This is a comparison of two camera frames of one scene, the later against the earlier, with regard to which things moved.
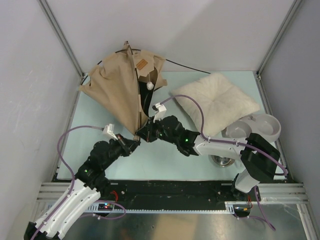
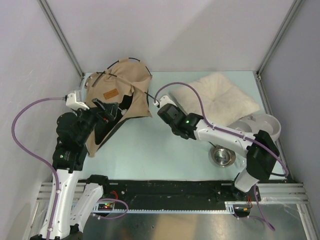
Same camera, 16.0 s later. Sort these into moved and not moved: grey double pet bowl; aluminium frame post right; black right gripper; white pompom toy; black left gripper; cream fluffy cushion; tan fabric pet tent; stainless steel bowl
Moved: black right gripper; white pompom toy; black left gripper; tan fabric pet tent
Not moved: grey double pet bowl; stainless steel bowl; cream fluffy cushion; aluminium frame post right
